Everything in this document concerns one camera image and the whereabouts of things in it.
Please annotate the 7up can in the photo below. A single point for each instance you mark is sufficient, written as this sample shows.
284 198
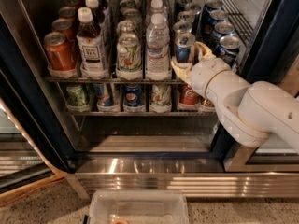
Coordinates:
126 27
129 53

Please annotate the pepsi can shelf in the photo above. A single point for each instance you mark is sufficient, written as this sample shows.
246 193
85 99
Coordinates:
213 18
228 49
133 95
209 6
220 29

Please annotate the glass fridge door left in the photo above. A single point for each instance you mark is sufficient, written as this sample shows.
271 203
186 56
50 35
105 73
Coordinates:
25 160

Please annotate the front tea bottle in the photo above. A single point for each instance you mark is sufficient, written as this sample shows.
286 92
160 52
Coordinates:
90 41

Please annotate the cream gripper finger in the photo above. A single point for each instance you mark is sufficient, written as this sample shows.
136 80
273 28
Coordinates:
202 51
182 72

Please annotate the top wire shelf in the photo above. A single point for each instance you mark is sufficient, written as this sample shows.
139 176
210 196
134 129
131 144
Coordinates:
113 80

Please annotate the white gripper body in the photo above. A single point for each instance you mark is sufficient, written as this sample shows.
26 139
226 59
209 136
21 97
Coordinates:
207 74

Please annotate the wire shelf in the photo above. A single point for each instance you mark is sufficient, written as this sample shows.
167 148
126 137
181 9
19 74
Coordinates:
113 80
140 114

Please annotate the front pepsi can top shelf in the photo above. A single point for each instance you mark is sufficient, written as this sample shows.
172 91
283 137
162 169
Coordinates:
228 49

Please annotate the orange soda can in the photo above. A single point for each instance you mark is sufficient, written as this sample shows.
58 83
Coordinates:
68 13
66 27
59 52

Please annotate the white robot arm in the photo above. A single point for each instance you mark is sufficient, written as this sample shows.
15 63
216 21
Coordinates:
250 113

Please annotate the coca cola can lower shelf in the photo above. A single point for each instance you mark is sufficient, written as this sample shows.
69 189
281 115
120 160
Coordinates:
187 95

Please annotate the front orange soda can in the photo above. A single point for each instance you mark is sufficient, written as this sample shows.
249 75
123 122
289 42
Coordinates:
59 52

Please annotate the red bull can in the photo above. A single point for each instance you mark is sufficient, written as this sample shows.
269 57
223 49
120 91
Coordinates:
182 27
179 6
186 16
184 45

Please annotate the pepsi can lower shelf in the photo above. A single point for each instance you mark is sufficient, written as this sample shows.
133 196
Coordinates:
133 95

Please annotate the front water bottle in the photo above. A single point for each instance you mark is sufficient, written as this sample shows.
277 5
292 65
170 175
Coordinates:
157 43

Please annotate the lower wire shelf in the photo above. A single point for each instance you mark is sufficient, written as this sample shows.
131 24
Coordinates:
140 114

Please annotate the front 7up can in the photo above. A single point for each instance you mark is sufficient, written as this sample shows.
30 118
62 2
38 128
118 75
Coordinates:
129 53

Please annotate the tea bottle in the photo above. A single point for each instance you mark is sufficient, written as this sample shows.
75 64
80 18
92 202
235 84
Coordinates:
100 12
90 41

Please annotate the gold can lower shelf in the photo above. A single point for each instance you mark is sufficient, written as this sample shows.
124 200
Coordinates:
206 103

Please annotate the blue can lower shelf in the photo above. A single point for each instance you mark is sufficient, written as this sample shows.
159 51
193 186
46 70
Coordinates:
103 94

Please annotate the water bottle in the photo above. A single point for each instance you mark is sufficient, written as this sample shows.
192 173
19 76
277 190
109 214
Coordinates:
156 6
157 43

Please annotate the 7up can lower shelf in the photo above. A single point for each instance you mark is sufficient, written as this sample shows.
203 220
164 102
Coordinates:
161 94

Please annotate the green can lower shelf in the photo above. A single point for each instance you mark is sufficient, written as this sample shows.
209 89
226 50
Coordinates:
77 96

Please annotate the clear plastic bin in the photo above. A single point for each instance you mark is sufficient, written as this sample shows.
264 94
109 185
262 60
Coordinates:
138 207

